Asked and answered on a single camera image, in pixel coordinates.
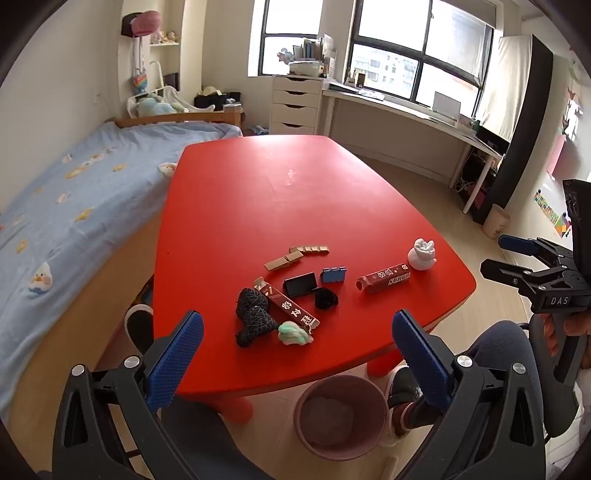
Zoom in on white tissue figure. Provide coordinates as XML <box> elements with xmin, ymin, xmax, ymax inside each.
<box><xmin>407</xmin><ymin>238</ymin><xmax>437</xmax><ymax>271</ymax></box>

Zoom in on pink trash bin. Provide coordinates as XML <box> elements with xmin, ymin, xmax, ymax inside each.
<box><xmin>294</xmin><ymin>375</ymin><xmax>389</xmax><ymax>462</ymax></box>

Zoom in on short red snack box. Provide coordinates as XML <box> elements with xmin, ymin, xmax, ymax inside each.
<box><xmin>356</xmin><ymin>263</ymin><xmax>411</xmax><ymax>291</ymax></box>

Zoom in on black mesh wrapper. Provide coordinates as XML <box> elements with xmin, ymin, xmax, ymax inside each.
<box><xmin>235</xmin><ymin>288</ymin><xmax>279</xmax><ymax>348</ymax></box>

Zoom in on white long desk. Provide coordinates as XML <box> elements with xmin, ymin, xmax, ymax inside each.
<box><xmin>322</xmin><ymin>90</ymin><xmax>502</xmax><ymax>212</ymax></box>

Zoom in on black tall panel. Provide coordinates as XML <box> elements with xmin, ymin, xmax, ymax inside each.
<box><xmin>488</xmin><ymin>35</ymin><xmax>554</xmax><ymax>207</ymax></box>

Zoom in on green plush toy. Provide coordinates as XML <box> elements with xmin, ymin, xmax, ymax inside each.
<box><xmin>136</xmin><ymin>95</ymin><xmax>188</xmax><ymax>118</ymax></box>

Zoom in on red plastic table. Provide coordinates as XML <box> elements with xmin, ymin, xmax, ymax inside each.
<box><xmin>154</xmin><ymin>135</ymin><xmax>476</xmax><ymax>423</ymax></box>

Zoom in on small white floor bin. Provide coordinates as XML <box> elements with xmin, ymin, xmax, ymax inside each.
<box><xmin>482</xmin><ymin>204</ymin><xmax>511</xmax><ymax>239</ymax></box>

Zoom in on black round item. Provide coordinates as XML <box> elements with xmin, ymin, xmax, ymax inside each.
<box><xmin>315</xmin><ymin>287</ymin><xmax>339</xmax><ymax>310</ymax></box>

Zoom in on black white shoe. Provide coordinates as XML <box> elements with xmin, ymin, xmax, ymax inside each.
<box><xmin>386</xmin><ymin>362</ymin><xmax>422</xmax><ymax>442</ymax></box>

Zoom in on blue binder clip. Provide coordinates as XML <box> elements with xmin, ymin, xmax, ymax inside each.
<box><xmin>320</xmin><ymin>266</ymin><xmax>348</xmax><ymax>284</ymax></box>

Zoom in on black card box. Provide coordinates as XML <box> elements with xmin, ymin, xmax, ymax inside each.
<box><xmin>283</xmin><ymin>272</ymin><xmax>318</xmax><ymax>298</ymax></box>

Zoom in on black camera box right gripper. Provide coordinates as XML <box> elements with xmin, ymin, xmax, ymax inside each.
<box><xmin>563</xmin><ymin>179</ymin><xmax>591</xmax><ymax>275</ymax></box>

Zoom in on person leg dark trousers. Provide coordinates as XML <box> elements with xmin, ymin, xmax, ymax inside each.
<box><xmin>393</xmin><ymin>320</ymin><xmax>544</xmax><ymax>436</ymax></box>

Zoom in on bed with blue sheet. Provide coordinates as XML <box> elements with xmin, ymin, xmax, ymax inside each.
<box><xmin>1</xmin><ymin>121</ymin><xmax>242</xmax><ymax>419</ymax></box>

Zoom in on white laptop on desk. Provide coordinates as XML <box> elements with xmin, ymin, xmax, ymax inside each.
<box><xmin>432</xmin><ymin>91</ymin><xmax>461</xmax><ymax>121</ymax></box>

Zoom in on long red snack box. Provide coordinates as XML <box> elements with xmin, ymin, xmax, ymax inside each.
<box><xmin>253</xmin><ymin>277</ymin><xmax>321</xmax><ymax>333</ymax></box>

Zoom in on white drawer cabinet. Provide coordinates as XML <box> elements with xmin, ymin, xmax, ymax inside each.
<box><xmin>270</xmin><ymin>75</ymin><xmax>327</xmax><ymax>135</ymax></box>

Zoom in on gold segmented wrapper strip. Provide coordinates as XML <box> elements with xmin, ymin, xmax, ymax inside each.
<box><xmin>290</xmin><ymin>245</ymin><xmax>329</xmax><ymax>255</ymax></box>

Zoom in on right hand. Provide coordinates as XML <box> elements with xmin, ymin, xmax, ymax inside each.
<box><xmin>542</xmin><ymin>312</ymin><xmax>590</xmax><ymax>356</ymax></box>

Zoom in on green white paper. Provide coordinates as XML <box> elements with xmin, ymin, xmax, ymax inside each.
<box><xmin>277</xmin><ymin>321</ymin><xmax>314</xmax><ymax>346</ymax></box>

